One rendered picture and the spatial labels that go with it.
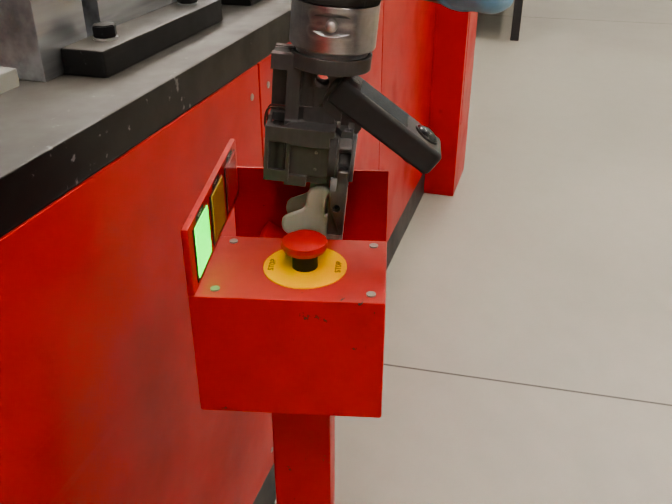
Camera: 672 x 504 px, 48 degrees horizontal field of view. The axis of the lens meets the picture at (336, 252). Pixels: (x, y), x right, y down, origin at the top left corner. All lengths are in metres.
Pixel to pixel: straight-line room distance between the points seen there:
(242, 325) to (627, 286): 1.72
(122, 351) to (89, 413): 0.07
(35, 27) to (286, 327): 0.42
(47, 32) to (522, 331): 1.43
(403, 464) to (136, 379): 0.81
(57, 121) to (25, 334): 0.20
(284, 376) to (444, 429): 1.03
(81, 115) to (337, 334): 0.32
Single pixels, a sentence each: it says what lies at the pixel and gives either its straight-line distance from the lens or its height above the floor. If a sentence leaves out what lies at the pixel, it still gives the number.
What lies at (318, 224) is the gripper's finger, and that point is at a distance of 0.71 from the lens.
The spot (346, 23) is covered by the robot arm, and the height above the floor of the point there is 0.97.
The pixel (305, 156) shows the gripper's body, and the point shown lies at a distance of 0.68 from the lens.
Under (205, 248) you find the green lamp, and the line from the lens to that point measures 0.64.
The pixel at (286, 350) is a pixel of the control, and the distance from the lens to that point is 0.63.
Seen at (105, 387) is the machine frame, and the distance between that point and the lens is 0.82.
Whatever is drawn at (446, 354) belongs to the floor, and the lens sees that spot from 1.86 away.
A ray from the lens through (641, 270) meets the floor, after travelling 2.34.
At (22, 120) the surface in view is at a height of 0.87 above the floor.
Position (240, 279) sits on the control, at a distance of 0.63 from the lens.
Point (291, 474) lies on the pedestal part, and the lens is 0.83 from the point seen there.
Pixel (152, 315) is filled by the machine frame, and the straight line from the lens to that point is 0.87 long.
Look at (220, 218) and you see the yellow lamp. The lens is 0.69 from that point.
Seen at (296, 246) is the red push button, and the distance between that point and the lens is 0.62.
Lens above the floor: 1.11
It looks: 29 degrees down
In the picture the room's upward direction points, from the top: straight up
